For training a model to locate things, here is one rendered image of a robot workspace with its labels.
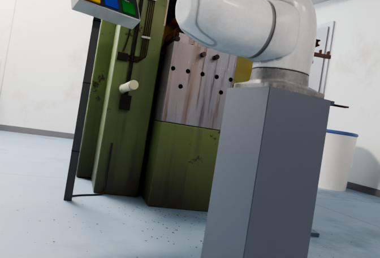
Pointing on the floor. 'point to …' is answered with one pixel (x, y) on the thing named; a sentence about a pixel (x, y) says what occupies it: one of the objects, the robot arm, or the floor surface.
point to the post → (82, 110)
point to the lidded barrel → (337, 159)
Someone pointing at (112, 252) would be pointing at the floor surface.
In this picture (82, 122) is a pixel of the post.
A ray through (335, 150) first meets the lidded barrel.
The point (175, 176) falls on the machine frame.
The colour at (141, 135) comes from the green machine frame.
